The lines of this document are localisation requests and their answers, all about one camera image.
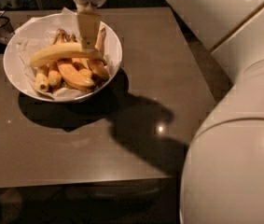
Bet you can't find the upright yellow banana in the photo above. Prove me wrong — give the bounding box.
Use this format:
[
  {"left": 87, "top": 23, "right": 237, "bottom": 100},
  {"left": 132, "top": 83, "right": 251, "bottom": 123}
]
[{"left": 95, "top": 26, "right": 106, "bottom": 55}]

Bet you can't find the small banana far left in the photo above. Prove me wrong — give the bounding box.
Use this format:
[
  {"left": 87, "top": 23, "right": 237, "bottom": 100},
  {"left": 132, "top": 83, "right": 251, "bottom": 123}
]
[{"left": 35, "top": 65, "right": 49, "bottom": 91}]

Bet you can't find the large orange banana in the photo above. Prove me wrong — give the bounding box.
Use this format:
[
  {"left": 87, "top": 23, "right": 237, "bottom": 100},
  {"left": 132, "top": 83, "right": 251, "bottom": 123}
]
[{"left": 57, "top": 59, "right": 95, "bottom": 91}]

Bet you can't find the middle small banana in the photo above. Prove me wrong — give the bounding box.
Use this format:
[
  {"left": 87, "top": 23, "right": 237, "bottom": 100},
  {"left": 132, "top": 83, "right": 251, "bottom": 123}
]
[{"left": 72, "top": 58, "right": 93, "bottom": 82}]

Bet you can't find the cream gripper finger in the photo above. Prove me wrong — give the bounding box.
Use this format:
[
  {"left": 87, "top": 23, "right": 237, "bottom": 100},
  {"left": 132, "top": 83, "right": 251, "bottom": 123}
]
[{"left": 76, "top": 13, "right": 101, "bottom": 51}]

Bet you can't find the long yellow top banana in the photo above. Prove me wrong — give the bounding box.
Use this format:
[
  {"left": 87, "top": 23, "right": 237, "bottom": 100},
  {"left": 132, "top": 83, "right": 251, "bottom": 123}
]
[{"left": 29, "top": 42, "right": 104, "bottom": 67}]

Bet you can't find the white bowl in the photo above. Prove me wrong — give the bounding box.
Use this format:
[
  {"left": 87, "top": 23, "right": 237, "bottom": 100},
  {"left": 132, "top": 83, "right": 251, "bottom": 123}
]
[{"left": 3, "top": 11, "right": 122, "bottom": 103}]

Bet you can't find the right orange banana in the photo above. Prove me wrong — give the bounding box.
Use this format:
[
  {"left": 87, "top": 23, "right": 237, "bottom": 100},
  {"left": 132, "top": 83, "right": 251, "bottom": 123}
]
[{"left": 87, "top": 60, "right": 109, "bottom": 81}]

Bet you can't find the white paper bowl liner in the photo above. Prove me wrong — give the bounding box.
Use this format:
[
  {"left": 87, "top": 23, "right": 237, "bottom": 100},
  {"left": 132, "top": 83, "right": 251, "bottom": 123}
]
[{"left": 3, "top": 9, "right": 122, "bottom": 103}]

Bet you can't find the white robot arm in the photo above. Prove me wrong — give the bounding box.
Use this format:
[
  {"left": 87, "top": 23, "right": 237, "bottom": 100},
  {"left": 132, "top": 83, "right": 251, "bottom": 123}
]
[{"left": 116, "top": 0, "right": 264, "bottom": 224}]

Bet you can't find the small banana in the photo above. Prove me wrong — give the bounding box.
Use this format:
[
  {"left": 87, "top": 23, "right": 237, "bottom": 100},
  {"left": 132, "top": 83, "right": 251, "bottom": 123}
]
[
  {"left": 48, "top": 62, "right": 62, "bottom": 88},
  {"left": 35, "top": 65, "right": 49, "bottom": 91},
  {"left": 72, "top": 58, "right": 93, "bottom": 82}
]

